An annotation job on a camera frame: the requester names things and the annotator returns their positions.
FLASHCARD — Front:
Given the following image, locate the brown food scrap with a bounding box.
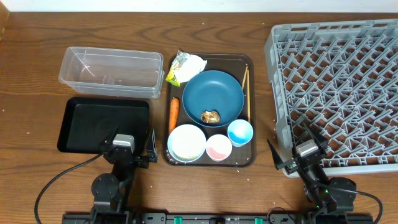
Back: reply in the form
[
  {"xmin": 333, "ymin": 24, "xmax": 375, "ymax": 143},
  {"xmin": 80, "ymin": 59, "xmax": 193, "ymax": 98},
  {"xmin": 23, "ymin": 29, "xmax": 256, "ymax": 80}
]
[{"xmin": 201, "ymin": 110, "xmax": 221, "ymax": 124}]

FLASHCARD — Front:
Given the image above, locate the black plastic tray bin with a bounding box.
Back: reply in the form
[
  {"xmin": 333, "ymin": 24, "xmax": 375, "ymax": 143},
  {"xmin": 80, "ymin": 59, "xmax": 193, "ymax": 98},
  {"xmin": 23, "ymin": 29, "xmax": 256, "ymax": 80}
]
[{"xmin": 57, "ymin": 97, "xmax": 149, "ymax": 154}]

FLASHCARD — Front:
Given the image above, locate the light blue rice bowl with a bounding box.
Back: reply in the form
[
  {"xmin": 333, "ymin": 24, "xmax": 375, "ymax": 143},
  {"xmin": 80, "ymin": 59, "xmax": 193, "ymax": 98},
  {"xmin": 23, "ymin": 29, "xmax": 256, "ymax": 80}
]
[{"xmin": 167, "ymin": 124, "xmax": 206, "ymax": 163}]

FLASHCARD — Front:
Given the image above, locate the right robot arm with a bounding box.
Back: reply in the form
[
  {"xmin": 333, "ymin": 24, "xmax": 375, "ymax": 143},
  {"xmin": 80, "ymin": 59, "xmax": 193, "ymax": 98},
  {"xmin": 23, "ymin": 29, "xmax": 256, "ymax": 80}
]
[{"xmin": 269, "ymin": 126, "xmax": 356, "ymax": 223}]

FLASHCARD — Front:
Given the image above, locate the orange carrot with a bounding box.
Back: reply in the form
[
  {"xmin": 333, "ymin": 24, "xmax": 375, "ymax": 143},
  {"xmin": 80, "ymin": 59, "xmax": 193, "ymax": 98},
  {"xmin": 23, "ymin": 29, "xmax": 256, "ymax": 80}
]
[{"xmin": 169, "ymin": 98, "xmax": 180, "ymax": 134}]

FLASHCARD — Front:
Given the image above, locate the large blue bowl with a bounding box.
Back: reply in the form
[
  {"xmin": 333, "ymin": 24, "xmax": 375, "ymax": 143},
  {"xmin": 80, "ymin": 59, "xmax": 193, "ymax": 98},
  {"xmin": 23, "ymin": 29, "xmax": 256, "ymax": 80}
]
[{"xmin": 182, "ymin": 70, "xmax": 245, "ymax": 128}]

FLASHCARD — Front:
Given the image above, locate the white napkin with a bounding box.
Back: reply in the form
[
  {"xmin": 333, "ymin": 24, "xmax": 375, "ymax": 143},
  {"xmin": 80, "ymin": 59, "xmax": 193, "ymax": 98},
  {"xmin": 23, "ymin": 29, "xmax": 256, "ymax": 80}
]
[{"xmin": 175, "ymin": 55, "xmax": 207, "ymax": 83}]

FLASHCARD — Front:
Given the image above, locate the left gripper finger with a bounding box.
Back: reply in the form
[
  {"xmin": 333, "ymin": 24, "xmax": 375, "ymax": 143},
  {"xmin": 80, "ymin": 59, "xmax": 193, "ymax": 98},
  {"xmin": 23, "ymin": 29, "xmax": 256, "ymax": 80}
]
[
  {"xmin": 146, "ymin": 129, "xmax": 158, "ymax": 163},
  {"xmin": 99, "ymin": 126, "xmax": 119, "ymax": 147}
]

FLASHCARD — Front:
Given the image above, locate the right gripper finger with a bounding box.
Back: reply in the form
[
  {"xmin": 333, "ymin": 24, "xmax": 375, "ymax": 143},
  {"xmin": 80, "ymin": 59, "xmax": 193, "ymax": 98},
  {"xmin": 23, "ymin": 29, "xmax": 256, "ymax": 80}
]
[
  {"xmin": 267, "ymin": 140, "xmax": 283, "ymax": 170},
  {"xmin": 304, "ymin": 124, "xmax": 328, "ymax": 149}
]

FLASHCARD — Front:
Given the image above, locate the brown serving tray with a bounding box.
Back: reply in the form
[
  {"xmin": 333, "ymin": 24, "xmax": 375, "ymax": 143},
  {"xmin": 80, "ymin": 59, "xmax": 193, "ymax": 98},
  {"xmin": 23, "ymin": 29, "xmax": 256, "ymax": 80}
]
[{"xmin": 162, "ymin": 54, "xmax": 257, "ymax": 168}]

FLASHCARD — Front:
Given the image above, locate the blue-inside white cup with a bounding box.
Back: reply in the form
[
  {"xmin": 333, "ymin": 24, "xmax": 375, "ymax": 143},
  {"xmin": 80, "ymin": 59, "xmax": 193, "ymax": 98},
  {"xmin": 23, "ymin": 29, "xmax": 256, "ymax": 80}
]
[{"xmin": 227, "ymin": 119, "xmax": 254, "ymax": 147}]

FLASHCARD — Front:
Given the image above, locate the grey dishwasher rack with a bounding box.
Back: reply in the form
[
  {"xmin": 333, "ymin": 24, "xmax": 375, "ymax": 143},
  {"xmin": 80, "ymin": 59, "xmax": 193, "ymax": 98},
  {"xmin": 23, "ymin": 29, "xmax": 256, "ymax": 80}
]
[{"xmin": 264, "ymin": 19, "xmax": 397, "ymax": 175}]

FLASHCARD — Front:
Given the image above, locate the clear plastic bin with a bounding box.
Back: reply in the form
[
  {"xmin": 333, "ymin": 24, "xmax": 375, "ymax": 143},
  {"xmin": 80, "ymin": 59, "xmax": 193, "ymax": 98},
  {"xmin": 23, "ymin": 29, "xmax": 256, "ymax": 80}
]
[{"xmin": 58, "ymin": 47, "xmax": 165, "ymax": 98}]

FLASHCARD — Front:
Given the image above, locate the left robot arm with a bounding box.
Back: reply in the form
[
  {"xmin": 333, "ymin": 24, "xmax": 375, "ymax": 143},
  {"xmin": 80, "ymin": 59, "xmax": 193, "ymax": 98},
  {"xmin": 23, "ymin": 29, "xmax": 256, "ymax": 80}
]
[{"xmin": 86, "ymin": 128, "xmax": 158, "ymax": 224}]

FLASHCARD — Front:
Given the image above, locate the yellow green snack wrapper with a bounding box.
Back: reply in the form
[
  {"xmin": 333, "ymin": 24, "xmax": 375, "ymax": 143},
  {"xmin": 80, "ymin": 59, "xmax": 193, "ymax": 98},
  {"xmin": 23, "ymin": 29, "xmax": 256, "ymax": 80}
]
[{"xmin": 165, "ymin": 50, "xmax": 190, "ymax": 87}]

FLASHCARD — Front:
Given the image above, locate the wooden chopstick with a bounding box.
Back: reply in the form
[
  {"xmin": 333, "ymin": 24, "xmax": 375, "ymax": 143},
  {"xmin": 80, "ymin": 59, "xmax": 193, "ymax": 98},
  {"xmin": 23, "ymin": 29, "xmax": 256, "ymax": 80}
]
[
  {"xmin": 241, "ymin": 65, "xmax": 249, "ymax": 91},
  {"xmin": 246, "ymin": 70, "xmax": 251, "ymax": 123}
]

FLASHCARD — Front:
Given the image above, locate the pink-inside white cup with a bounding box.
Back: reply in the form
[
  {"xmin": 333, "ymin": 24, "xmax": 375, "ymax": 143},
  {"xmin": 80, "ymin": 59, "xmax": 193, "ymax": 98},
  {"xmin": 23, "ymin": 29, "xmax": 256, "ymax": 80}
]
[{"xmin": 205, "ymin": 134, "xmax": 233, "ymax": 162}]

